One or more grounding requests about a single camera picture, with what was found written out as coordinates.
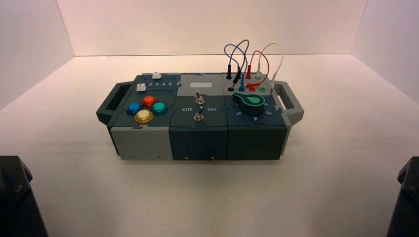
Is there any green dome push button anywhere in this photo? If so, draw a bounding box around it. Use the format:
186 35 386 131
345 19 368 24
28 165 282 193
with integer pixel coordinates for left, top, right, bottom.
151 102 168 116

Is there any red dome push button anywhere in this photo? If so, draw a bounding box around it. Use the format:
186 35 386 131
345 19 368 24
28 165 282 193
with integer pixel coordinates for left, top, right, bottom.
141 95 158 108

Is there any yellow dome push button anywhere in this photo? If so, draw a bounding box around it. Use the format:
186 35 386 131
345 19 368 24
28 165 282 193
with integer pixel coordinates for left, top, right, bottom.
134 109 154 124

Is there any blue dome push button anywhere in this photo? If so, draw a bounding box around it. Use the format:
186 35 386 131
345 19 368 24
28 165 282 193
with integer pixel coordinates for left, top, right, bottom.
126 102 143 116

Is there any grey and teal task box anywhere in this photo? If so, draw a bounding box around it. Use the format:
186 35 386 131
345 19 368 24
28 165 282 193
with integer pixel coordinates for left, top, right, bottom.
95 72 305 161

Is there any green rotary dial knob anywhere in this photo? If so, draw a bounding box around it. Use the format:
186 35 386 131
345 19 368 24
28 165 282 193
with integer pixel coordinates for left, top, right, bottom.
232 92 266 117

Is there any blue jumper cable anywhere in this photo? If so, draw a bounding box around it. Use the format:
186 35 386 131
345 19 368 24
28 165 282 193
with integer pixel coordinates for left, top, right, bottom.
224 44 247 92

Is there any black jumper cable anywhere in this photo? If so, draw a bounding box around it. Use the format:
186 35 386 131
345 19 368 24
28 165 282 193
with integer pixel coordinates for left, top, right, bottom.
226 39 250 84

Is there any red jumper cable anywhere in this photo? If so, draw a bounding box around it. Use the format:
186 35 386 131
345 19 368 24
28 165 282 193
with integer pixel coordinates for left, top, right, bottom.
245 50 270 89

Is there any white jumper cable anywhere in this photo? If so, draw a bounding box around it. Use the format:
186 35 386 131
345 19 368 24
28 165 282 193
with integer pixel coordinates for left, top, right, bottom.
255 42 284 96

